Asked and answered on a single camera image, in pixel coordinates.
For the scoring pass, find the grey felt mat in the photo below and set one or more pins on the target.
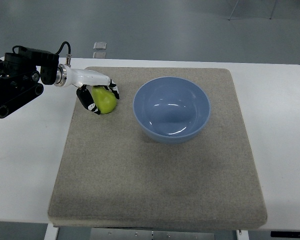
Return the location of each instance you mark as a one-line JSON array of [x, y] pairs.
[[112, 175]]

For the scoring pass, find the lower floor outlet plate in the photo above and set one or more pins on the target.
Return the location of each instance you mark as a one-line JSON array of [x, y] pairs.
[[99, 55]]

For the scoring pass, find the blue ceramic bowl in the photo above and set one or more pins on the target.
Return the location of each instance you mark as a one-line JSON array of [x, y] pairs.
[[171, 110]]

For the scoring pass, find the floor outlet plate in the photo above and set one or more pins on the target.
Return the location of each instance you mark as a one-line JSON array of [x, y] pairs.
[[99, 55], [100, 45]]

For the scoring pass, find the green pear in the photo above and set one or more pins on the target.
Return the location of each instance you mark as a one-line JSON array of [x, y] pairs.
[[104, 99]]

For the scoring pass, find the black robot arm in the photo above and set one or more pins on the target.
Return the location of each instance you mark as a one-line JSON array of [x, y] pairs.
[[23, 74]]

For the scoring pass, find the metal chair legs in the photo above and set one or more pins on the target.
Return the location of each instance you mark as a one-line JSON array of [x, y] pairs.
[[253, 9]]

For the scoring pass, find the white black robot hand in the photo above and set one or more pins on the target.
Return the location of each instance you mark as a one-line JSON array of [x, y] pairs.
[[84, 80]]

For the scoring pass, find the upper floor outlet plate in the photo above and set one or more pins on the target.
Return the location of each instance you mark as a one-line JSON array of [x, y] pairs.
[[100, 45]]

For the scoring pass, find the white table frame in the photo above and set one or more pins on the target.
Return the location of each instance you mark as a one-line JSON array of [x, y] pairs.
[[53, 233]]

